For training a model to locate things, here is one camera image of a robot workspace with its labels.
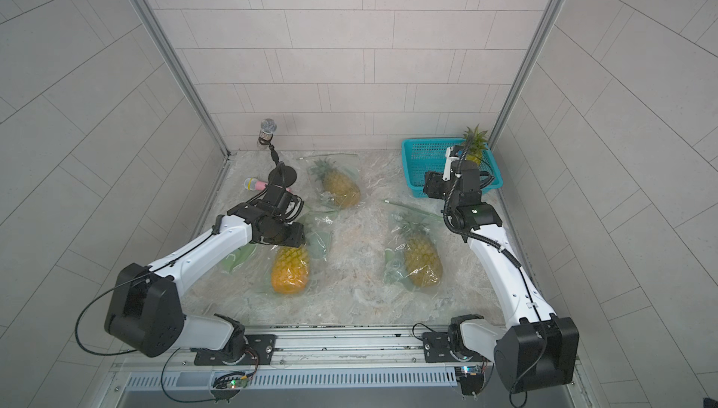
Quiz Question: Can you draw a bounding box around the orange pineapple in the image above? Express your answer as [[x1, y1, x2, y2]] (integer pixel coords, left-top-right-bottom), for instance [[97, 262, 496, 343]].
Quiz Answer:
[[463, 125, 487, 167]]

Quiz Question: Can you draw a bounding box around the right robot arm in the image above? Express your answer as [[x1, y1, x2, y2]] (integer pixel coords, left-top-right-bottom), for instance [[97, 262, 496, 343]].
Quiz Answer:
[[424, 156, 580, 394]]

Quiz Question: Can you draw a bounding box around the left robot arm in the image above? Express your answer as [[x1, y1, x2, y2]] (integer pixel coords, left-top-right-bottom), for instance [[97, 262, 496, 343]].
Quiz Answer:
[[104, 185, 305, 364]]

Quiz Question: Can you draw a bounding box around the left yellow pineapple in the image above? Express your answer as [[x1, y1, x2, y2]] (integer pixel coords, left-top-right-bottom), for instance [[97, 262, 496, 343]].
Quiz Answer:
[[271, 246, 310, 295]]

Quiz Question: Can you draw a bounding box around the right green pineapple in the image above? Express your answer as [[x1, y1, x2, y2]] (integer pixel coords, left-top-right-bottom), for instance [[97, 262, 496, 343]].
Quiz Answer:
[[399, 217, 443, 288]]

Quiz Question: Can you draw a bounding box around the green pineapple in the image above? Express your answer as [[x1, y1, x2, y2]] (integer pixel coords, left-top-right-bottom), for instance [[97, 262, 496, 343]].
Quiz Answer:
[[310, 159, 362, 209], [399, 217, 443, 288]]

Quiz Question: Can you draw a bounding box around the back green pineapple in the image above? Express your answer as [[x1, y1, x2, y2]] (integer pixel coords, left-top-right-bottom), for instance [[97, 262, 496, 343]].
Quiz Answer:
[[310, 159, 362, 209]]

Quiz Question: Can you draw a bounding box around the pink toy microphone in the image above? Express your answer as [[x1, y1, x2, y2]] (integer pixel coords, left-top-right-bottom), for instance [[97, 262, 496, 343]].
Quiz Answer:
[[244, 177, 267, 192]]

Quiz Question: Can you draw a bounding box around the black microphone stand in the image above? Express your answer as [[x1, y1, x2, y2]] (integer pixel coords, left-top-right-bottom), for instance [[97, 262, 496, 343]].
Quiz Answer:
[[267, 142, 297, 188]]

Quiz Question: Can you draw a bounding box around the left circuit board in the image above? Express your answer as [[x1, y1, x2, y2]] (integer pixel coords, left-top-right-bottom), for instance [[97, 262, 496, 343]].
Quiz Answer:
[[211, 372, 254, 392]]

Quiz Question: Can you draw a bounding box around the circuit board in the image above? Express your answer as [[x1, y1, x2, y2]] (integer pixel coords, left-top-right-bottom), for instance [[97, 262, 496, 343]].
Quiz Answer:
[[211, 372, 254, 392], [454, 366, 485, 399]]

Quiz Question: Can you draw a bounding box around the right circuit board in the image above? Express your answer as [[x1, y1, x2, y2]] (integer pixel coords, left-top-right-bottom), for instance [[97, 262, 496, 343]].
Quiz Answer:
[[454, 366, 485, 399]]

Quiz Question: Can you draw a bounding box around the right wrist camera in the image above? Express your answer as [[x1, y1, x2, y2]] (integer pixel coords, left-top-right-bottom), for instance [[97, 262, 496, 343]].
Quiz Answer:
[[442, 146, 457, 182]]

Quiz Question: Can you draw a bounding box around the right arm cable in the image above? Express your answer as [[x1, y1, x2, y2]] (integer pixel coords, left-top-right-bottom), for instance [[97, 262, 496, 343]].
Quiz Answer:
[[441, 143, 548, 408]]

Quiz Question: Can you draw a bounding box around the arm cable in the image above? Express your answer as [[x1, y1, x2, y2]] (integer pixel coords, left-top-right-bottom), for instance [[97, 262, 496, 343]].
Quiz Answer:
[[441, 143, 548, 408], [74, 205, 307, 404]]

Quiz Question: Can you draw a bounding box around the right aluminium corner post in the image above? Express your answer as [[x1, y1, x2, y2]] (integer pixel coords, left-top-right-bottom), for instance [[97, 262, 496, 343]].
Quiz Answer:
[[486, 0, 585, 150]]

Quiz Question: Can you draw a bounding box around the aluminium corner post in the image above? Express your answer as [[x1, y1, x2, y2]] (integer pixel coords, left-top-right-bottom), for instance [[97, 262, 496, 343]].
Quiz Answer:
[[129, 0, 231, 159], [486, 0, 585, 150]]

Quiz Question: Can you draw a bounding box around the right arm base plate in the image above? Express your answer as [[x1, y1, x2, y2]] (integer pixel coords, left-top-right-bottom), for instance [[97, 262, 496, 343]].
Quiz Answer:
[[421, 331, 487, 363]]

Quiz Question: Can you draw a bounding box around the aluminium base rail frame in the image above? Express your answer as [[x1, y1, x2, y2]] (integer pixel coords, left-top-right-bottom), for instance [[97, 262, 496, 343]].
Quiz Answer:
[[92, 325, 604, 408]]

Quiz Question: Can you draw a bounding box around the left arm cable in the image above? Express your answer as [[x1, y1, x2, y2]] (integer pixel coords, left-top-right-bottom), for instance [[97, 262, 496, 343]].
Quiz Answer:
[[74, 205, 307, 404]]

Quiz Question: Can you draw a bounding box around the left aluminium corner post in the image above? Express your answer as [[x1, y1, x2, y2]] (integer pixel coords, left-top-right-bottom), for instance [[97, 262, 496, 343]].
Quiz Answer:
[[129, 0, 231, 159]]

